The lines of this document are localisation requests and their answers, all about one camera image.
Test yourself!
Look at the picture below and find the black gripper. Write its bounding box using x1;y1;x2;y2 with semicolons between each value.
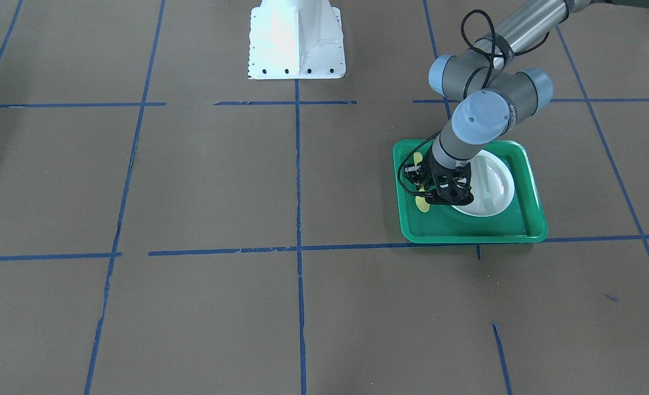
422;156;475;206

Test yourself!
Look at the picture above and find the yellow plastic spoon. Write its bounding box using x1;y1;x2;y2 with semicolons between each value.
413;151;431;213

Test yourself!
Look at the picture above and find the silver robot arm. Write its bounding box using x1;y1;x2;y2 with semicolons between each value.
399;1;590;206

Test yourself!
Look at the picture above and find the white round plate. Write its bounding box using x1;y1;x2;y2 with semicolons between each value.
452;150;515;217

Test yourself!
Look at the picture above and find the green plastic tray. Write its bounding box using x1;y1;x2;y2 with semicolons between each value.
396;140;548;244

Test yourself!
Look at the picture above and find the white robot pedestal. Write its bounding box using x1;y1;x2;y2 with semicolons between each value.
247;1;347;80

